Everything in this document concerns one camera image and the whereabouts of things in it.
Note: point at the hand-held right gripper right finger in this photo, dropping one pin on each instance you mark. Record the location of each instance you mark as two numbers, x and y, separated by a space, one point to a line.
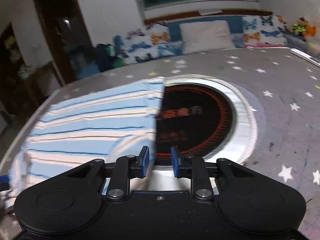
175 162

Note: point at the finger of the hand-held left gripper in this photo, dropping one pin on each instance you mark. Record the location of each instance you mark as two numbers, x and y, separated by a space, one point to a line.
4 182

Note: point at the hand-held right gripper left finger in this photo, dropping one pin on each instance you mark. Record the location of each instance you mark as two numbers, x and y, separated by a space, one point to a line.
144 162

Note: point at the blue striped garment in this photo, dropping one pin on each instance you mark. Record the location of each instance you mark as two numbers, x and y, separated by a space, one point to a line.
87 120

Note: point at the round black heater plate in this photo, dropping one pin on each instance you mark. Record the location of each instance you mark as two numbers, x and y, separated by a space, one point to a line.
195 120

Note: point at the grey star print mattress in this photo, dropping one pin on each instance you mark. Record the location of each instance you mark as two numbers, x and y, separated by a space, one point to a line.
275 130

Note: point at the light green kettle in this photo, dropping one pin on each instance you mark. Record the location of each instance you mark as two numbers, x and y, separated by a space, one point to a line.
23 74

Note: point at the dark backpack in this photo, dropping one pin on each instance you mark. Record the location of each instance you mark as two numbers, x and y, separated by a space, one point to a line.
107 57

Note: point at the wooden table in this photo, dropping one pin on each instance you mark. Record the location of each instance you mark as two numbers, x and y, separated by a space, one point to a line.
37 72

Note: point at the blue and white cabinet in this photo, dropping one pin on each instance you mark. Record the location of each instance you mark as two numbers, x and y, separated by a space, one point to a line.
83 62

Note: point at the butterfly-print pillow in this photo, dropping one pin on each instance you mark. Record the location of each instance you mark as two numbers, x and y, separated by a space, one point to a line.
262 30
147 45

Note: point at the dark wooden shelf cabinet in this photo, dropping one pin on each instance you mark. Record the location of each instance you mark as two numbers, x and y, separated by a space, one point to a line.
10 62

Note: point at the beige pillow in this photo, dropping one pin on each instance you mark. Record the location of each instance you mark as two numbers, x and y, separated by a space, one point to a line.
207 36

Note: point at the pink cloth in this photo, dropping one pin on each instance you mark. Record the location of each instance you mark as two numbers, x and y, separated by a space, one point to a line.
262 45

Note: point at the white remote control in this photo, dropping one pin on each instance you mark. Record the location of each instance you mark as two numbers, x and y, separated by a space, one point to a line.
303 55

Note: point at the green plush toy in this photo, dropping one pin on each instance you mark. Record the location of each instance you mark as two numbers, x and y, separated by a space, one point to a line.
298 28

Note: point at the orange plush toy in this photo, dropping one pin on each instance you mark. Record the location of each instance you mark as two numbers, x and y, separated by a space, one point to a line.
312 31

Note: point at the blue sofa with wooden frame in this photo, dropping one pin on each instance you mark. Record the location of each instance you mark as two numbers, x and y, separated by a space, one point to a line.
173 30

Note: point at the wooden door frame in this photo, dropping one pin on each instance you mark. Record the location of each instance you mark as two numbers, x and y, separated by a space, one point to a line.
80 17

